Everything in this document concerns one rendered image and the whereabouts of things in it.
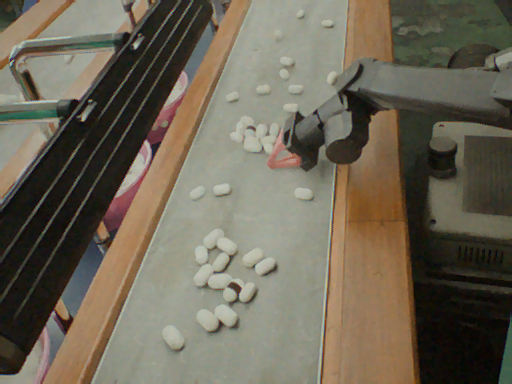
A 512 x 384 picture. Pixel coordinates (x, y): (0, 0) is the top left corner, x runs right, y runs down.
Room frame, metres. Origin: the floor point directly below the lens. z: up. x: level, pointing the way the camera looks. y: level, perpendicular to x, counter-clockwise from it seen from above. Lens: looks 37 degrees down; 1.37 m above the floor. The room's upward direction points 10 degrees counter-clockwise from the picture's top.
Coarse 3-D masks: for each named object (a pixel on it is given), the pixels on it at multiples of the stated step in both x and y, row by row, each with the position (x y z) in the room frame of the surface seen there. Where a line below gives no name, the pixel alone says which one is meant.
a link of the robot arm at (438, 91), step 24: (384, 72) 0.68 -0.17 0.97; (408, 72) 0.64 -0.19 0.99; (432, 72) 0.59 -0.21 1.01; (456, 72) 0.55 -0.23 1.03; (480, 72) 0.52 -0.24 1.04; (504, 72) 0.45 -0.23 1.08; (360, 96) 0.72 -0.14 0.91; (384, 96) 0.65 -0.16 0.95; (408, 96) 0.60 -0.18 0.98; (432, 96) 0.55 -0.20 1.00; (456, 96) 0.52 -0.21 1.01; (480, 96) 0.49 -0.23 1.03; (504, 96) 0.42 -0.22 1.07; (480, 120) 0.48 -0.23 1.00; (504, 120) 0.44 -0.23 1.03
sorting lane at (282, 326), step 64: (256, 0) 1.65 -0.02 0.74; (320, 0) 1.56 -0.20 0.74; (256, 64) 1.22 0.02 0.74; (320, 64) 1.16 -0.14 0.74; (256, 192) 0.74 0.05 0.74; (320, 192) 0.70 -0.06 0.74; (192, 256) 0.61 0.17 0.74; (320, 256) 0.56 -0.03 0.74; (128, 320) 0.51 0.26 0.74; (192, 320) 0.49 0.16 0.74; (256, 320) 0.47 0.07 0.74; (320, 320) 0.45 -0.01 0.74
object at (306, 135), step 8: (296, 112) 0.82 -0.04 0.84; (312, 112) 0.77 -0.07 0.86; (296, 120) 0.80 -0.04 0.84; (304, 120) 0.77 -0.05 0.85; (312, 120) 0.75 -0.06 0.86; (320, 120) 0.75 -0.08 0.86; (296, 128) 0.77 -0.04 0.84; (304, 128) 0.75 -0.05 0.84; (312, 128) 0.74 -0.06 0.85; (320, 128) 0.74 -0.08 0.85; (296, 136) 0.76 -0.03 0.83; (304, 136) 0.75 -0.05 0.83; (312, 136) 0.74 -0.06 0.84; (320, 136) 0.74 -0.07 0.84; (288, 144) 0.73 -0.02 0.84; (296, 144) 0.74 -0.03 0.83; (304, 144) 0.74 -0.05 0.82; (312, 144) 0.74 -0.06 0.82; (320, 144) 0.74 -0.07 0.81; (296, 152) 0.72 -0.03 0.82; (304, 152) 0.73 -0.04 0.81; (312, 152) 0.74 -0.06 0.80; (312, 160) 0.72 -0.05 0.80
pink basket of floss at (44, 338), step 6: (48, 330) 0.49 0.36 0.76; (42, 336) 0.50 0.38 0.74; (48, 336) 0.48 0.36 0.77; (42, 342) 0.50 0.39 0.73; (48, 342) 0.47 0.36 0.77; (48, 348) 0.46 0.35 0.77; (48, 354) 0.45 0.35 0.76; (42, 360) 0.44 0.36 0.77; (48, 360) 0.47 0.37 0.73; (42, 366) 0.43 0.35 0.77; (48, 366) 0.46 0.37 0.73; (42, 372) 0.43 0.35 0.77; (36, 378) 0.42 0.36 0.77; (42, 378) 0.43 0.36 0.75
